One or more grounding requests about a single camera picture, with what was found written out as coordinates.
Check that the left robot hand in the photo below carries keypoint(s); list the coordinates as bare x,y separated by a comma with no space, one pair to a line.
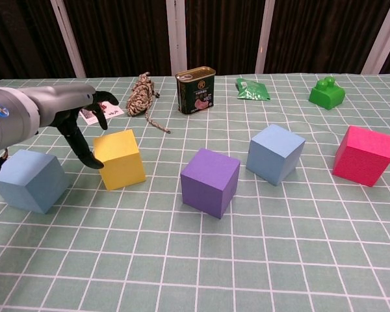
65,99

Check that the yellow foam cube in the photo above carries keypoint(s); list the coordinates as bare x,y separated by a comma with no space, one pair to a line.
120,162

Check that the purple foam cube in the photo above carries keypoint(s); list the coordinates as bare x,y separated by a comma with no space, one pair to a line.
208,185

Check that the light blue foam cube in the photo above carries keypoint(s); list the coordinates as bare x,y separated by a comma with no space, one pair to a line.
273,156
26,182

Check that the pink foam cube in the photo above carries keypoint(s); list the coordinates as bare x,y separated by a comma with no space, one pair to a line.
360,159

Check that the white photo card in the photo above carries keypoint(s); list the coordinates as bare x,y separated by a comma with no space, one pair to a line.
113,112

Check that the dark green meat tin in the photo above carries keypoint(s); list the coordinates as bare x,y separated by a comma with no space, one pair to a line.
196,94

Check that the green snack packet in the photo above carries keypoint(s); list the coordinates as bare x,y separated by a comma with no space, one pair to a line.
253,91

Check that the green checked tablecloth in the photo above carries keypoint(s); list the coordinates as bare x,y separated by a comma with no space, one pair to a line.
195,260

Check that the green studded toy brick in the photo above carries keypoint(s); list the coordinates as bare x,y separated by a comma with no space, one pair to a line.
328,96

